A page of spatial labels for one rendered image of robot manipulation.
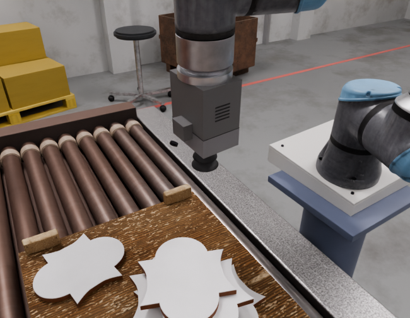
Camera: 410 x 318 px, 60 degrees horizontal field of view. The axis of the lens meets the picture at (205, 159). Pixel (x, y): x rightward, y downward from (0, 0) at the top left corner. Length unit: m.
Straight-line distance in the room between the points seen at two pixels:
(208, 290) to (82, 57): 4.22
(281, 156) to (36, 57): 3.19
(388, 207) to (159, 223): 0.54
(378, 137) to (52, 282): 0.63
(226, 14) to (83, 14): 4.11
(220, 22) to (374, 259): 1.79
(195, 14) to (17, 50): 3.43
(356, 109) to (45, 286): 0.66
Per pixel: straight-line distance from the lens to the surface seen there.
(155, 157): 0.95
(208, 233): 0.67
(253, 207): 0.77
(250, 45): 4.31
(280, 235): 0.72
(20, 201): 0.87
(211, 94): 0.45
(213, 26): 0.43
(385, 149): 0.74
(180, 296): 0.51
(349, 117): 0.81
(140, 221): 0.71
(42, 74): 3.53
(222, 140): 0.50
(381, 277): 2.01
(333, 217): 0.86
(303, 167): 0.92
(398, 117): 0.72
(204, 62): 0.45
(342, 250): 1.00
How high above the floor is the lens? 1.40
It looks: 32 degrees down
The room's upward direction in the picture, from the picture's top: straight up
